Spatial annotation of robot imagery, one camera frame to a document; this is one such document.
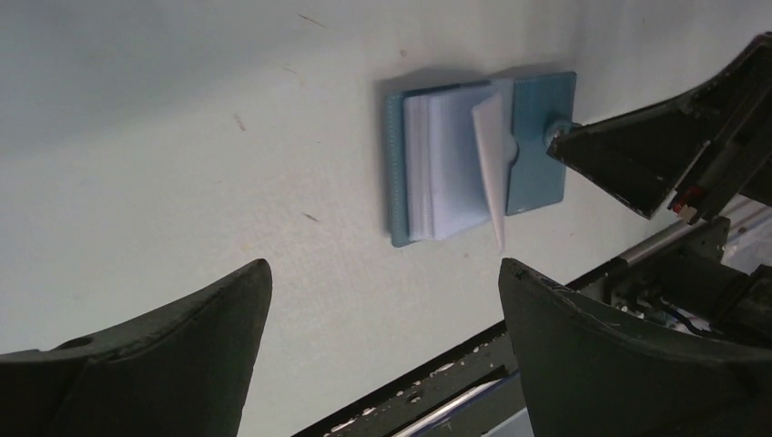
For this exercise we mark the blue card holder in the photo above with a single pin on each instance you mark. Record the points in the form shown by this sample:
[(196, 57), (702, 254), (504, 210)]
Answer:
[(461, 155)]

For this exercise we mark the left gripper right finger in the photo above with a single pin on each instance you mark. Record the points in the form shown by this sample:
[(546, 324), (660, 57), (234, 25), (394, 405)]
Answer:
[(588, 369)]

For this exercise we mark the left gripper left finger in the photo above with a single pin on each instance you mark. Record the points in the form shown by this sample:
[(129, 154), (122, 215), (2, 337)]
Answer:
[(183, 369)]

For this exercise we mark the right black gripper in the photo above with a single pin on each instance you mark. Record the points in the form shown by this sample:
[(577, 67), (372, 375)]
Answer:
[(691, 153)]

